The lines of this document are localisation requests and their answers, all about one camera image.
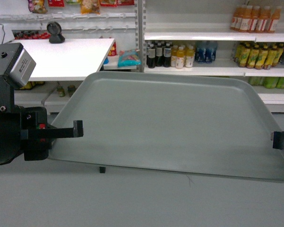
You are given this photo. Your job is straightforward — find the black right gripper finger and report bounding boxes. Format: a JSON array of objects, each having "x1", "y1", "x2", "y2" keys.
[{"x1": 271, "y1": 131, "x2": 284, "y2": 150}]

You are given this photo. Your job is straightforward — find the grey rectangular serving tray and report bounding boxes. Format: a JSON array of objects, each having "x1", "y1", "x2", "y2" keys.
[{"x1": 49, "y1": 71, "x2": 284, "y2": 182}]

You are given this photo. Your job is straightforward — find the yellow snack bag hanging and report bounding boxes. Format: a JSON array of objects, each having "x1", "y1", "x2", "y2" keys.
[{"x1": 80, "y1": 0, "x2": 100, "y2": 15}]

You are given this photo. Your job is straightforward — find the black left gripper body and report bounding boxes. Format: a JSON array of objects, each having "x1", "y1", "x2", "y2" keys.
[{"x1": 0, "y1": 106, "x2": 51, "y2": 165}]

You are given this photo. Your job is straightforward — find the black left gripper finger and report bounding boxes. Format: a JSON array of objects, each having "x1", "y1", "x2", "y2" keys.
[{"x1": 27, "y1": 120, "x2": 84, "y2": 140}]

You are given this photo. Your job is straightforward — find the blue candy bag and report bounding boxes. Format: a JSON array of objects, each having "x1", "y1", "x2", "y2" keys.
[{"x1": 118, "y1": 49, "x2": 141, "y2": 67}]

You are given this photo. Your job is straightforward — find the white checkout counter table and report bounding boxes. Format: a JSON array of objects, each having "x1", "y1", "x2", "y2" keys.
[{"x1": 9, "y1": 38, "x2": 115, "y2": 81}]

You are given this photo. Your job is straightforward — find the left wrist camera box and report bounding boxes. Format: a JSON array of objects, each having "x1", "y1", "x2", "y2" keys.
[{"x1": 0, "y1": 43, "x2": 36, "y2": 89}]

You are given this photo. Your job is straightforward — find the black round barcode scanner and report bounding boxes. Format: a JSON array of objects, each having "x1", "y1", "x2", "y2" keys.
[{"x1": 47, "y1": 22, "x2": 65, "y2": 44}]

